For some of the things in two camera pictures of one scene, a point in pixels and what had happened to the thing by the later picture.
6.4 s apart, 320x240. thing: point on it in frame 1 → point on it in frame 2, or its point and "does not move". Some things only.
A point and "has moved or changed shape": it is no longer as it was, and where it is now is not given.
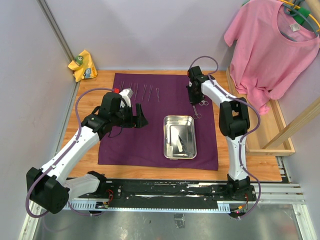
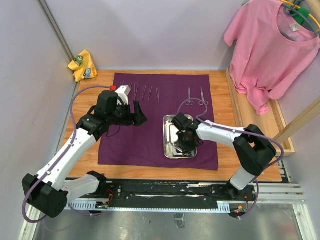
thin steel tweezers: [135, 93] does not move
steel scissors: [196, 115] has moved or changed shape
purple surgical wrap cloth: [160, 95] does not move
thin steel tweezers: [150, 91] does not move
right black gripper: [193, 100] → [186, 148]
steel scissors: [203, 101] does not move
